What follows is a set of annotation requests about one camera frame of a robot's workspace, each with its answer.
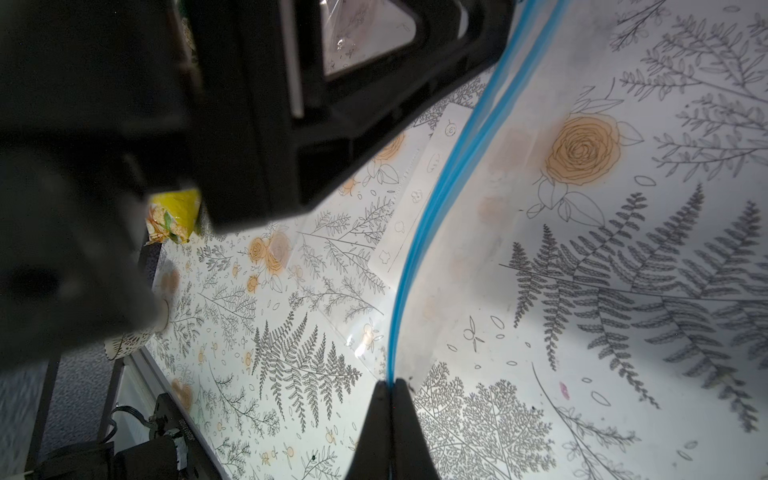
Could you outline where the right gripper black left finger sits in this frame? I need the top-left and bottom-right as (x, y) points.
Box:
(346, 381), (392, 480)

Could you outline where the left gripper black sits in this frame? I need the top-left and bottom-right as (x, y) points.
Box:
(1, 1), (190, 370)

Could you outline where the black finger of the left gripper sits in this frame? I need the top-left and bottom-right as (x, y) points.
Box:
(187, 1), (515, 231)

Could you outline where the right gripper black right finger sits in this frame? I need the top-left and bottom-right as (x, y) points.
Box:
(391, 379), (439, 480)

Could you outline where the yellow snack packet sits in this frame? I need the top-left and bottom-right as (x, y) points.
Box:
(145, 189), (202, 244)

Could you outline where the white round strainer bowl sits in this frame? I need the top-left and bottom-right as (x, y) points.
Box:
(104, 299), (170, 361)

